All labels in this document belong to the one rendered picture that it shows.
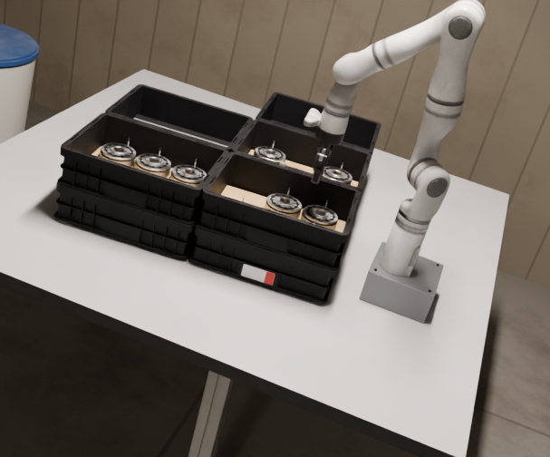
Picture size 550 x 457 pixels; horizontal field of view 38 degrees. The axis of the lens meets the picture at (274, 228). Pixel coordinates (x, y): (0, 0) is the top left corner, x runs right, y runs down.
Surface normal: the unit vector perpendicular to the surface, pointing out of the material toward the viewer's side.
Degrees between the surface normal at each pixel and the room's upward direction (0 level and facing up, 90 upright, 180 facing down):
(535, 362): 0
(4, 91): 94
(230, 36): 90
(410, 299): 90
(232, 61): 90
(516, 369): 0
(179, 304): 0
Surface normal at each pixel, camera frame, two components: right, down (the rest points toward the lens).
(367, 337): 0.22, -0.85
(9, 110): 0.79, 0.49
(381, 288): -0.31, 0.40
